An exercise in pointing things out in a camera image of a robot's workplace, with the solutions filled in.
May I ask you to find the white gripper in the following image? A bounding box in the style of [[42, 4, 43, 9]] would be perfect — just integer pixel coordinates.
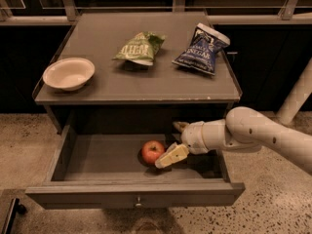
[[155, 121, 209, 169]]

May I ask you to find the red apple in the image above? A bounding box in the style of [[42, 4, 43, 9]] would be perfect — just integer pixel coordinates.
[[141, 140, 165, 165]]

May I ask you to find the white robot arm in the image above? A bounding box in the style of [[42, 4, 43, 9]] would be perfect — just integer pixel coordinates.
[[155, 59, 312, 174]]

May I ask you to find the grey cabinet counter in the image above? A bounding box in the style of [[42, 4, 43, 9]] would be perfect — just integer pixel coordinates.
[[33, 12, 242, 135]]

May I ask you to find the silver drawer knob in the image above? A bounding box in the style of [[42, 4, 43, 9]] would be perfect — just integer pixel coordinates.
[[135, 196, 143, 209]]

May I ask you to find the open grey top drawer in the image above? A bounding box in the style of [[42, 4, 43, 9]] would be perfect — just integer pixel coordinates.
[[26, 126, 245, 209]]

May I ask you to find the blue chip bag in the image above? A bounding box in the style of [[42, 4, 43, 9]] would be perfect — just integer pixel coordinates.
[[173, 23, 230, 75]]

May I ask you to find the green chip bag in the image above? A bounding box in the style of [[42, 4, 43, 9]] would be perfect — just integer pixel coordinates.
[[114, 31, 166, 66]]

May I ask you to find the white paper bowl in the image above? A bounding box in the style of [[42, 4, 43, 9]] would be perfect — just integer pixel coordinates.
[[43, 58, 96, 91]]

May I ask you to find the black caster wheel base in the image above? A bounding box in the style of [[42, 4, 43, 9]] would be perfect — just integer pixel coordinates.
[[1, 198, 27, 234]]

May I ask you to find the metal railing frame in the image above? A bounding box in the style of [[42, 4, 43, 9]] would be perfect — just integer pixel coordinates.
[[0, 0, 312, 25]]

